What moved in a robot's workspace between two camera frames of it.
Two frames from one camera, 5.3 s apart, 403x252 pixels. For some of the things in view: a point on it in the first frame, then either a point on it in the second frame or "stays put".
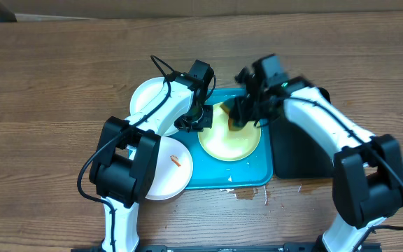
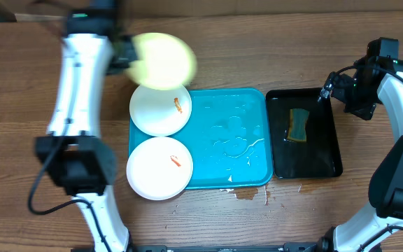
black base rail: (238, 247) stays put
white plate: (174, 172) stays put
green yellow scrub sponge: (232, 108) -> (297, 121)
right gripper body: (257, 111) -> (355, 97)
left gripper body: (198, 120) -> (126, 54)
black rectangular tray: (293, 154) stays put
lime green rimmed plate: (224, 144) -> (166, 63)
